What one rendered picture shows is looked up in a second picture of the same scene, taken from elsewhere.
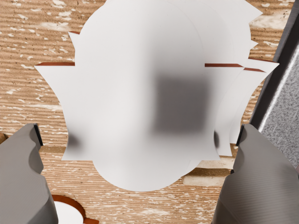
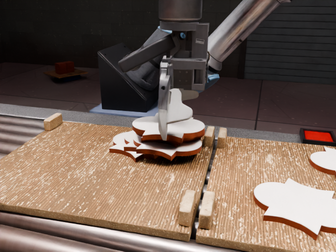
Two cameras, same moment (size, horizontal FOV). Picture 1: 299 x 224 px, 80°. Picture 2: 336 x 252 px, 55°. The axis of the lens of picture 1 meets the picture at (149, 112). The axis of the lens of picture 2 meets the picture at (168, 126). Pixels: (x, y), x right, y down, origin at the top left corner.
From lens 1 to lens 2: 63 cm
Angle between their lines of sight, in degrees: 75
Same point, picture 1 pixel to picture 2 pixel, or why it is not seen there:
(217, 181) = (222, 130)
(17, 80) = (152, 186)
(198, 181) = (221, 134)
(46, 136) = (191, 187)
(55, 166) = (219, 189)
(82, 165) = (219, 179)
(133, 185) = (200, 127)
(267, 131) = not seen: hidden behind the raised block
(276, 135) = not seen: hidden behind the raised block
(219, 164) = (210, 129)
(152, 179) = (197, 124)
